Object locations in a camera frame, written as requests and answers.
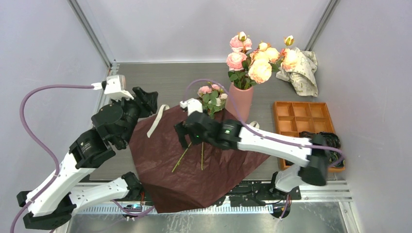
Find cream printed ribbon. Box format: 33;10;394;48
249;121;260;129

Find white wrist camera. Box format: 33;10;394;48
179;98;204;116
91;74;134;101

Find peach double rose stem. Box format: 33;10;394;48
248;42;281;84

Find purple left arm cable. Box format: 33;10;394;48
9;84;157;233

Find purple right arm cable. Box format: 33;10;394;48
182;79;345;219

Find pink rose stem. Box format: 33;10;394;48
226;32;252;90

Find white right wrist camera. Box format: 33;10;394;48
179;98;204;116

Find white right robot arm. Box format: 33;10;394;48
174;112;329;200

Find dark red wrapping paper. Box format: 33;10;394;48
129;106;268;213

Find pink white rose stems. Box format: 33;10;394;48
172;82;227;172

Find orange wooden compartment tray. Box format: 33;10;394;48
273;101;345;172

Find rolled dark patterned tie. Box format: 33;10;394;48
322;132;341;149

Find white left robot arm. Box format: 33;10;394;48
17;87;158;230

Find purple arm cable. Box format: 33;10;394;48
9;84;157;233
182;79;345;219

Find pink cylindrical vase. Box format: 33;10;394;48
225;83;254;122

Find rolled dark tie, yellow pattern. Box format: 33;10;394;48
329;151;345;168

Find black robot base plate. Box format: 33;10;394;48
110;180;302;208

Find short cream ribbon strip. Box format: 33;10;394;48
146;104;170;138

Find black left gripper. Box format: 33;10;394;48
111;87;157;147

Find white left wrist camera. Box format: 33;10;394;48
91;74;134;101

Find aluminium frame rail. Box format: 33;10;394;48
75;180;353;214

